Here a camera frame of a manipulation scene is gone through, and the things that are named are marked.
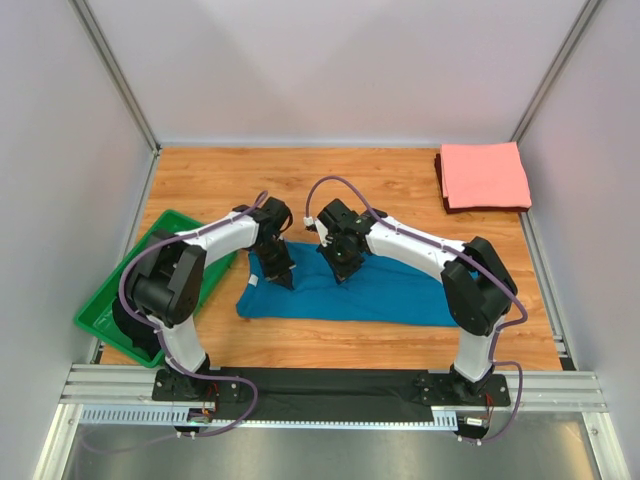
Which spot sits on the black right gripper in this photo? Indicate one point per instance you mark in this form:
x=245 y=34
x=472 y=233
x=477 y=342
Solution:
x=347 y=265

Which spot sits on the aluminium frame post left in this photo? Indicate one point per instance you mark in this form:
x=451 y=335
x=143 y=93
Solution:
x=98 y=39

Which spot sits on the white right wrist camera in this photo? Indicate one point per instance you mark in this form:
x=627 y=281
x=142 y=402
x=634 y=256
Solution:
x=315 y=225

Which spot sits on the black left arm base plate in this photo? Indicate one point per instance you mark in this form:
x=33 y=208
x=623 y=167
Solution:
x=171 y=386

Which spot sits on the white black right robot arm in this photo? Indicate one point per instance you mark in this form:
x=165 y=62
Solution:
x=478 y=289

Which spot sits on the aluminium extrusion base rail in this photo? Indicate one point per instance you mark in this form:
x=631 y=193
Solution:
x=543 y=391

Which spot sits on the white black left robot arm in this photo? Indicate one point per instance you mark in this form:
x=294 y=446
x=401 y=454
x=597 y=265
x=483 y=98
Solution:
x=160 y=287

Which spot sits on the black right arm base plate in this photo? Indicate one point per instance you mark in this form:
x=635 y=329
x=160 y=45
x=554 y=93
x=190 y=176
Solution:
x=452 y=389

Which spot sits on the aluminium frame post right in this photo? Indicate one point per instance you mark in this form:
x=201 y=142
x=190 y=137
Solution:
x=580 y=25

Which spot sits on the aluminium frame post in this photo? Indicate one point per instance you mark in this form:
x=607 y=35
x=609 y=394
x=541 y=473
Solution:
x=580 y=25
x=98 y=39

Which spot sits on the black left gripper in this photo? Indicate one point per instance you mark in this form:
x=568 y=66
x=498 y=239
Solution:
x=278 y=266

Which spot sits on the blue t shirt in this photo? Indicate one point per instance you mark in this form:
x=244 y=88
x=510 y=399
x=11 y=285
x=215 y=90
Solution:
x=383 y=290

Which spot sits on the black t shirts in tray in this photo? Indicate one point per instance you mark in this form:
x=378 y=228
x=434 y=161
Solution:
x=141 y=336

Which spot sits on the black front mounting strip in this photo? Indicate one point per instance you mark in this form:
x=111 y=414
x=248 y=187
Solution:
x=335 y=395

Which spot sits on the folded pink t shirt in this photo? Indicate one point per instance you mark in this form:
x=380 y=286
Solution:
x=484 y=175

